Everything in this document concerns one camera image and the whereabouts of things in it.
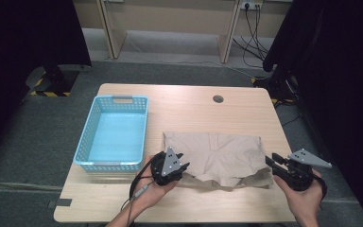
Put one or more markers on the grey tape strip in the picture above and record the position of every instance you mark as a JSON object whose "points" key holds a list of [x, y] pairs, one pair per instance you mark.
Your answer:
{"points": [[60, 202]]}

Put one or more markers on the person's left hand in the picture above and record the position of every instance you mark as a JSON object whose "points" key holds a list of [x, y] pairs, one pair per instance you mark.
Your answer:
{"points": [[152, 194]]}

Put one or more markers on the person's right hand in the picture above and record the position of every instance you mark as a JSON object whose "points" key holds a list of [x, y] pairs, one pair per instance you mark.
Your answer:
{"points": [[305, 203]]}

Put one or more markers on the blue plastic basket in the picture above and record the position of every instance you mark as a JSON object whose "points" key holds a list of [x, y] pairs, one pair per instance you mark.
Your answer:
{"points": [[113, 138]]}

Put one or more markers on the yellow black hazard tape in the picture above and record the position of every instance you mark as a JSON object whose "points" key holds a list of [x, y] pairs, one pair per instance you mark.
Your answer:
{"points": [[52, 94]]}

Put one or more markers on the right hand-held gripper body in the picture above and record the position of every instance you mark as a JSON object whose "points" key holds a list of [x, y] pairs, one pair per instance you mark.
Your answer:
{"points": [[299, 176]]}

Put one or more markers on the black stand base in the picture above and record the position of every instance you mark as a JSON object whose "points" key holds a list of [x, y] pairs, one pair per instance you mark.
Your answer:
{"points": [[56, 80], [277, 85]]}

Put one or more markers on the white wall socket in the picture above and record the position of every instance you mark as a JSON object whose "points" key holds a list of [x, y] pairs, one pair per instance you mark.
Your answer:
{"points": [[251, 4]]}

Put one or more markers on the black curtain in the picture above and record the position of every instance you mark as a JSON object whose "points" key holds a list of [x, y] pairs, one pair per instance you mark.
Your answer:
{"points": [[343, 63], [12, 47]]}

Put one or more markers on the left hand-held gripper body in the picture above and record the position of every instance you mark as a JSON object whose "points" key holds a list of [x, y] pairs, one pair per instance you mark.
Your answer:
{"points": [[164, 171]]}

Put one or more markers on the beige short-sleeved shirt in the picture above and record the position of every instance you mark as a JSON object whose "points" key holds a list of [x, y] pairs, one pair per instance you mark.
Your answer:
{"points": [[220, 151]]}

